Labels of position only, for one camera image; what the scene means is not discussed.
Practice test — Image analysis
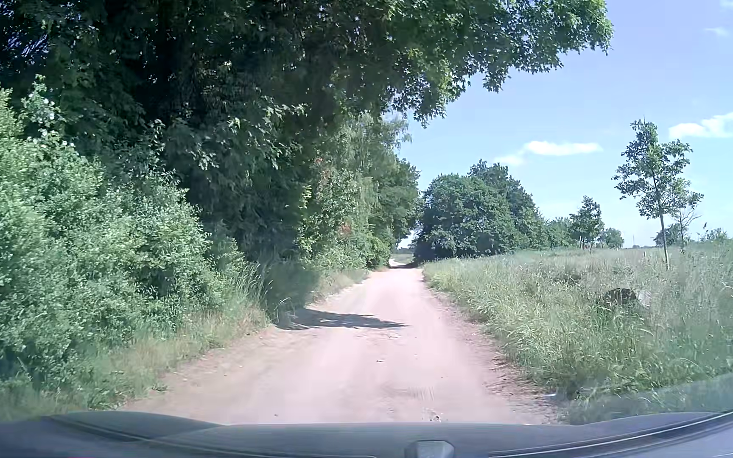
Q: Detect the large green tree clump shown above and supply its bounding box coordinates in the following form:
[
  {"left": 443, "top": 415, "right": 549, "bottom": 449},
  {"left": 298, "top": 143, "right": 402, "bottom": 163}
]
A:
[{"left": 412, "top": 159, "right": 574, "bottom": 262}]

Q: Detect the small round tree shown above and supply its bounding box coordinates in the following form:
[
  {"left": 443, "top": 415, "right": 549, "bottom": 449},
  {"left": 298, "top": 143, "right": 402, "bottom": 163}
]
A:
[{"left": 568, "top": 196, "right": 605, "bottom": 253}]

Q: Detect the sandy dirt road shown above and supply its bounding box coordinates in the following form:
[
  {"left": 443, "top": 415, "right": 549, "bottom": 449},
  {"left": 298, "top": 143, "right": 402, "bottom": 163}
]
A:
[{"left": 123, "top": 257, "right": 565, "bottom": 426}]

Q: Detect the grass verge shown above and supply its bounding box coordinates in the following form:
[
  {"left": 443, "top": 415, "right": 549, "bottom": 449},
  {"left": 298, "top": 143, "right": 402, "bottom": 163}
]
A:
[{"left": 0, "top": 266, "right": 370, "bottom": 422}]

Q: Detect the tall grass field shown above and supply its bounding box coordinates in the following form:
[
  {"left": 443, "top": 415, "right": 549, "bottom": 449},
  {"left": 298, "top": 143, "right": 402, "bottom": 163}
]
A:
[{"left": 422, "top": 242, "right": 733, "bottom": 426}]

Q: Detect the thin bare young tree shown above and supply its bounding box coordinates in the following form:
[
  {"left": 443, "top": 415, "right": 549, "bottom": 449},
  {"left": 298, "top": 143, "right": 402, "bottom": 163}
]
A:
[{"left": 671, "top": 190, "right": 705, "bottom": 254}]

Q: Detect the row of trees and bushes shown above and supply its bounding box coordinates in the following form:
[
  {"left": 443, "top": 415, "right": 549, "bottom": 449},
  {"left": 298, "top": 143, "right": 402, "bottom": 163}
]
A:
[{"left": 0, "top": 0, "right": 614, "bottom": 389}]

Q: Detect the car's own bonnet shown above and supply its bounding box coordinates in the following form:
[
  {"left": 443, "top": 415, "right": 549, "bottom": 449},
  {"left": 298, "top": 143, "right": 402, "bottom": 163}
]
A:
[{"left": 0, "top": 396, "right": 733, "bottom": 458}]

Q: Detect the slender young tree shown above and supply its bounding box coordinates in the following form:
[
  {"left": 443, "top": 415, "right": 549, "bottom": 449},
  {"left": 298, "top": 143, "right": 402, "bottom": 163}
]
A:
[{"left": 613, "top": 118, "right": 695, "bottom": 271}]

